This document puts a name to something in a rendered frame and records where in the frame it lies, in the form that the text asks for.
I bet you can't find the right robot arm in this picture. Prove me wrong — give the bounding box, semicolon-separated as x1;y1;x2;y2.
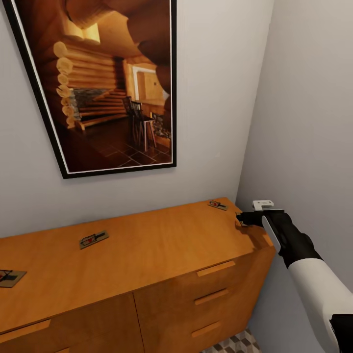
236;200;353;353

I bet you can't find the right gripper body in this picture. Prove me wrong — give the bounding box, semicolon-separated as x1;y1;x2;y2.
242;211;262;228

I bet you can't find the mousetrap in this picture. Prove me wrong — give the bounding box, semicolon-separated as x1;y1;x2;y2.
208;200;228;211
79;230;109;249
0;270;27;288
235;212;253;227

